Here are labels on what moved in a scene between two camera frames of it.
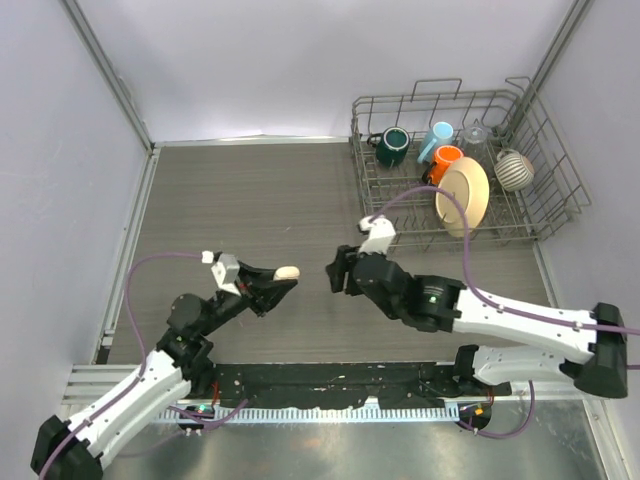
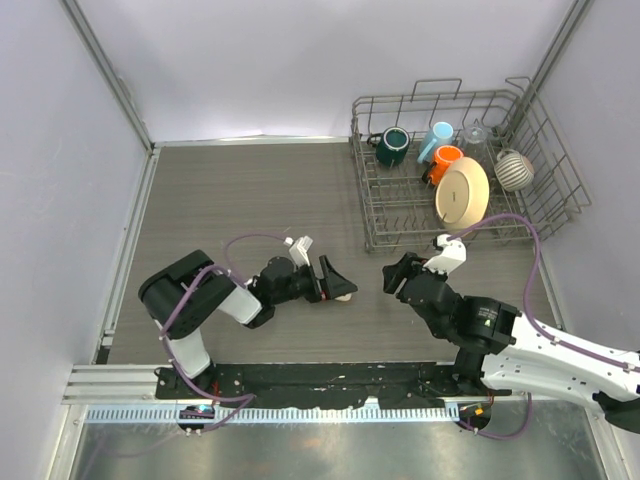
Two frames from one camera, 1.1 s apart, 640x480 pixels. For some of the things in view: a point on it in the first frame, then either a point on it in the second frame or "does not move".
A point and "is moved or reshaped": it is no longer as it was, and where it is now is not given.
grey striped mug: [513, 170] does not move
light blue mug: [440, 135] does not move
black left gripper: [258, 289] to [336, 285]
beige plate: [468, 180] does not move
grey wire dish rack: [442, 164] does not move
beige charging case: [286, 273] is moved or reshaped
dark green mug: [391, 146] does not move
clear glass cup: [475, 142] does not move
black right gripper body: [348, 256] to [411, 264]
